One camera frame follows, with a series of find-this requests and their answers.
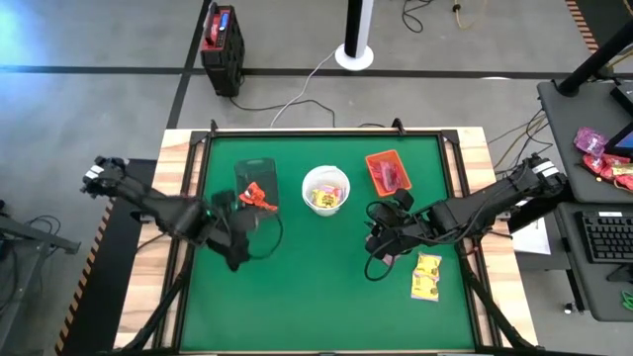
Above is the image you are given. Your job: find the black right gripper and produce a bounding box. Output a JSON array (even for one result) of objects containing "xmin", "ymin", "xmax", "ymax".
[{"xmin": 364, "ymin": 187, "xmax": 437, "ymax": 261}]

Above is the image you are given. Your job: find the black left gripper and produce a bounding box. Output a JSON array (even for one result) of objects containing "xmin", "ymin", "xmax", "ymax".
[{"xmin": 207, "ymin": 189, "xmax": 260, "ymax": 272}]

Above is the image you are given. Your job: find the purple candy bag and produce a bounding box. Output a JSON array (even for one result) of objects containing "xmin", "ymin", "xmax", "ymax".
[{"xmin": 573, "ymin": 126, "xmax": 609, "ymax": 158}]

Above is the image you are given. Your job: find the clear plastic bin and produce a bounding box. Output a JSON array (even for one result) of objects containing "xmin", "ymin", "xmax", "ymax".
[{"xmin": 233, "ymin": 156, "xmax": 280, "ymax": 214}]

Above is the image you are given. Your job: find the orange rectangular bucket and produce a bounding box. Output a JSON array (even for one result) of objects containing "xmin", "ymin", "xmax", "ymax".
[{"xmin": 364, "ymin": 148, "xmax": 413, "ymax": 198}]

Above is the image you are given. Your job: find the white round bucket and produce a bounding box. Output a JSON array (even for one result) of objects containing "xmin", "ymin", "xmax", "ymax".
[{"xmin": 301, "ymin": 164, "xmax": 351, "ymax": 218}]

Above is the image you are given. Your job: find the green table mat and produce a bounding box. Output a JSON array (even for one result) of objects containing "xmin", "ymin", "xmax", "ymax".
[{"xmin": 178, "ymin": 133, "xmax": 476, "ymax": 352}]

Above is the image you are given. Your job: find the black mat yellow striped edge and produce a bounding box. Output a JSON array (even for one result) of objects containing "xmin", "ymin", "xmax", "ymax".
[{"xmin": 53, "ymin": 157, "xmax": 158, "ymax": 356}]

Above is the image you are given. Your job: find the white paper sheet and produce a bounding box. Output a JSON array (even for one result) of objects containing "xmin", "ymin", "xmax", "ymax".
[{"xmin": 511, "ymin": 217, "xmax": 552, "ymax": 256}]

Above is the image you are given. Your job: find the black red crate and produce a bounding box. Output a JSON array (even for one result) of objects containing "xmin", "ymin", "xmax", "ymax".
[{"xmin": 199, "ymin": 3, "xmax": 246, "ymax": 99}]

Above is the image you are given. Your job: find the black white pole stand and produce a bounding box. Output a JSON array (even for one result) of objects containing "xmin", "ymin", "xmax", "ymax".
[{"xmin": 334, "ymin": 0, "xmax": 376, "ymax": 72}]

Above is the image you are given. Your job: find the gray metal stand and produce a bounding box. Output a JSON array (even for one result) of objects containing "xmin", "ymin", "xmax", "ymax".
[{"xmin": 0, "ymin": 200, "xmax": 82, "ymax": 356}]

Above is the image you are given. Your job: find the gray desk top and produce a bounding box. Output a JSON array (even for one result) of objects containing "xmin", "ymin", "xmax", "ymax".
[{"xmin": 537, "ymin": 78, "xmax": 633, "ymax": 205}]

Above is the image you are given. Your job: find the gray keyboard desk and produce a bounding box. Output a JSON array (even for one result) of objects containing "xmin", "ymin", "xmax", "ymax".
[{"xmin": 553, "ymin": 201, "xmax": 633, "ymax": 322}]

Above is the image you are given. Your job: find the black keyboard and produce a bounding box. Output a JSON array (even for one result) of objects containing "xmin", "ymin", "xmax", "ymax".
[{"xmin": 581, "ymin": 211, "xmax": 633, "ymax": 264}]

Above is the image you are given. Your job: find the tablet with blue screen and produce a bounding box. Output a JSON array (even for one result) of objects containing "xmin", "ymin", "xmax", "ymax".
[{"xmin": 603, "ymin": 121, "xmax": 633, "ymax": 159}]

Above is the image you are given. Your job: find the black slanted pole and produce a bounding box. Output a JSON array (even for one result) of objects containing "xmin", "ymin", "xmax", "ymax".
[{"xmin": 556, "ymin": 17, "xmax": 633, "ymax": 98}]

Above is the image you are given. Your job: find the black flat device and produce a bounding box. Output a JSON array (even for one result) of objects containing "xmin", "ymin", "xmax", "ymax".
[{"xmin": 608, "ymin": 81, "xmax": 633, "ymax": 118}]

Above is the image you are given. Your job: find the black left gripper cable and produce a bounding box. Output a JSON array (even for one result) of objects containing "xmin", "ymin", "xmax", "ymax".
[{"xmin": 245, "ymin": 210, "xmax": 285, "ymax": 261}]

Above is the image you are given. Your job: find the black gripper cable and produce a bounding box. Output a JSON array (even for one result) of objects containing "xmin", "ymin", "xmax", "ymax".
[
  {"xmin": 364, "ymin": 244, "xmax": 398, "ymax": 282},
  {"xmin": 245, "ymin": 210, "xmax": 285, "ymax": 261}
]

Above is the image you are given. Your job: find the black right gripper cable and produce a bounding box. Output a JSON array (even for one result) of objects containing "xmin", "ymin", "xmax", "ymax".
[{"xmin": 364, "ymin": 244, "xmax": 398, "ymax": 282}]

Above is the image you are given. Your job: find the black metal table frame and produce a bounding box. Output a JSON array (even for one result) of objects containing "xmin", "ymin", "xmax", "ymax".
[{"xmin": 96, "ymin": 117, "xmax": 540, "ymax": 356}]

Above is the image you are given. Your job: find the black floor cable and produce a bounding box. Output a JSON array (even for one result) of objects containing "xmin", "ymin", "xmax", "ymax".
[{"xmin": 228, "ymin": 96, "xmax": 337, "ymax": 129}]

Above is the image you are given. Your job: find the white floor cable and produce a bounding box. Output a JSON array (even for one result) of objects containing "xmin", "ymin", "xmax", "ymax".
[{"xmin": 269, "ymin": 47, "xmax": 338, "ymax": 129}]

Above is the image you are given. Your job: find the black cable bundle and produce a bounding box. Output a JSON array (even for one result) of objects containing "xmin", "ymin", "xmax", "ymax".
[{"xmin": 487, "ymin": 108, "xmax": 555, "ymax": 172}]

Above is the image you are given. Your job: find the black thin cable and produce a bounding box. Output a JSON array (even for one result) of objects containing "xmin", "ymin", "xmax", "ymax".
[{"xmin": 24, "ymin": 215, "xmax": 63, "ymax": 238}]

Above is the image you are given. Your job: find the black looped cable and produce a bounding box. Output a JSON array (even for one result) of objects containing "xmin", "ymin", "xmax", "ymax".
[{"xmin": 401, "ymin": 0, "xmax": 436, "ymax": 34}]

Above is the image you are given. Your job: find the yellow cable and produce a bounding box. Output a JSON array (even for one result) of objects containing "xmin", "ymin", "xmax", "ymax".
[{"xmin": 452, "ymin": 0, "xmax": 489, "ymax": 30}]

